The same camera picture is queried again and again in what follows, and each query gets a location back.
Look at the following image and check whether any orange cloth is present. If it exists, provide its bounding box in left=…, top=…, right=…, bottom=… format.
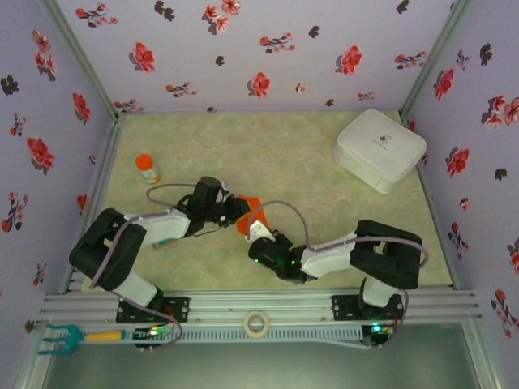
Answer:
left=234, top=194, right=271, bottom=236

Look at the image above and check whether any white square zip case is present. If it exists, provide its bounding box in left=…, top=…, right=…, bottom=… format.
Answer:
left=332, top=109, right=428, bottom=195

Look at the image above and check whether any orange capped small bottle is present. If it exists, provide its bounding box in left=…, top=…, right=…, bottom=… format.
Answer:
left=135, top=153, right=162, bottom=186

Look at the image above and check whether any white tape roll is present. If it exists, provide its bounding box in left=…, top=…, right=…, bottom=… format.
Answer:
left=243, top=310, right=272, bottom=340

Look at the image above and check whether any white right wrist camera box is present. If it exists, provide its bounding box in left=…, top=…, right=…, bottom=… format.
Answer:
left=245, top=218, right=273, bottom=244

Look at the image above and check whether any grey right arm cable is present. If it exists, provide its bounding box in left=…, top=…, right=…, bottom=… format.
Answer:
left=249, top=200, right=430, bottom=352

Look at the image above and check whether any aluminium mounting rail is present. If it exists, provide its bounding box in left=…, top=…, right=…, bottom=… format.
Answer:
left=40, top=288, right=484, bottom=325

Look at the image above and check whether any grey slotted cable duct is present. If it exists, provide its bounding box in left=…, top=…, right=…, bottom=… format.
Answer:
left=174, top=327, right=364, bottom=344

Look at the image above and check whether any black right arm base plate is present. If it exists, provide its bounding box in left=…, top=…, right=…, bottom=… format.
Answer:
left=331, top=294, right=406, bottom=323

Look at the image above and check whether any aluminium side rail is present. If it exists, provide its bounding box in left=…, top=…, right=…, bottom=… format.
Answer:
left=60, top=113, right=127, bottom=295
left=399, top=111, right=463, bottom=291

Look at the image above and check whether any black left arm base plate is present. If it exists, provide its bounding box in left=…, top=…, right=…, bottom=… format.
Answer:
left=116, top=297, right=191, bottom=324

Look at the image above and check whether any aluminium corner post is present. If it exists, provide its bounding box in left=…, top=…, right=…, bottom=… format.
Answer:
left=40, top=0, right=127, bottom=122
left=399, top=0, right=474, bottom=118

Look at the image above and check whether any teal garden fork yellow handle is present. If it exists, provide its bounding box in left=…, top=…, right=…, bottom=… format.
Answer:
left=37, top=323, right=127, bottom=357

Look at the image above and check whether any aluminium frame leg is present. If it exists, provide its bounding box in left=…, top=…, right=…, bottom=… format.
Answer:
left=11, top=323, right=58, bottom=389
left=461, top=322, right=502, bottom=389

